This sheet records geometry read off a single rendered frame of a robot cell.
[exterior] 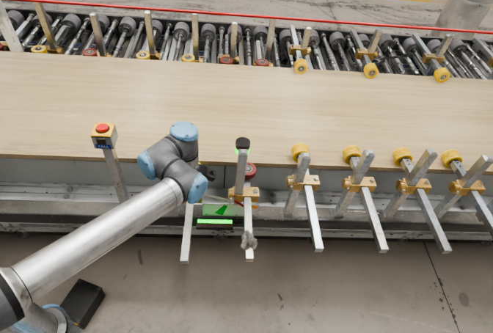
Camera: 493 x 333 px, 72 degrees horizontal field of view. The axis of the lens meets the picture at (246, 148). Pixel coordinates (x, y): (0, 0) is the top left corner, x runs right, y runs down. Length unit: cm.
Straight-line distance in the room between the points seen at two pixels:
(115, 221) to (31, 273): 19
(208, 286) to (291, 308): 51
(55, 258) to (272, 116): 130
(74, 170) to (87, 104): 35
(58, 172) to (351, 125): 153
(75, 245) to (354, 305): 184
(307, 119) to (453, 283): 151
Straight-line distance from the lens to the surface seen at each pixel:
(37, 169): 196
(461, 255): 289
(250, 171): 155
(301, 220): 169
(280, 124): 180
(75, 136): 179
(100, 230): 87
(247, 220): 145
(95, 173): 187
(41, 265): 84
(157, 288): 227
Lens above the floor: 210
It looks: 47 degrees down
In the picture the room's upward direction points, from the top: 7 degrees clockwise
